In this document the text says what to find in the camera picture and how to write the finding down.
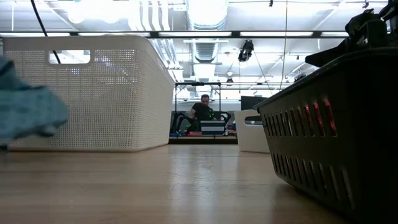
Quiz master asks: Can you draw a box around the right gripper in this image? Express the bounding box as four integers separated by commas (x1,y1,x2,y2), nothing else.
304,9,389,68

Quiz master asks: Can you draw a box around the teal patterned cloth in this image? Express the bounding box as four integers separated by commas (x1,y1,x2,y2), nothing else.
0,57,68,147

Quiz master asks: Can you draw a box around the black slotted plastic basket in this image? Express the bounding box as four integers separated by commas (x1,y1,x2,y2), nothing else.
253,46,398,223

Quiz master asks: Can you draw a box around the small white plastic bin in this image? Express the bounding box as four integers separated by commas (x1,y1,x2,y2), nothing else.
234,108,271,154

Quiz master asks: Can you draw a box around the large white perforated basket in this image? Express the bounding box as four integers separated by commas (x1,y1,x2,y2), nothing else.
2,35,175,152

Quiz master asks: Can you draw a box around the black monitor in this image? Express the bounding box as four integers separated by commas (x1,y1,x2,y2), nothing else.
241,95,269,111

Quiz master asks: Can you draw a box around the blue white striped box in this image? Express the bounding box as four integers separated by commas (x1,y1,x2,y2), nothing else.
200,120,226,136

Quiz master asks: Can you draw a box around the person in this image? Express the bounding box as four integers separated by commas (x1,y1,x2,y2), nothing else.
190,94,215,122

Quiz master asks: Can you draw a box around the silver ventilation duct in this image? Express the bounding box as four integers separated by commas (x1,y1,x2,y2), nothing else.
185,0,229,63

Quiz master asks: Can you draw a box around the black background stand frame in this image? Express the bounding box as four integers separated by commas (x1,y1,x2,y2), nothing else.
174,82,222,122

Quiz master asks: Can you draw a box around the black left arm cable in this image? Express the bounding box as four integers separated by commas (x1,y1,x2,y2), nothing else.
30,0,62,65

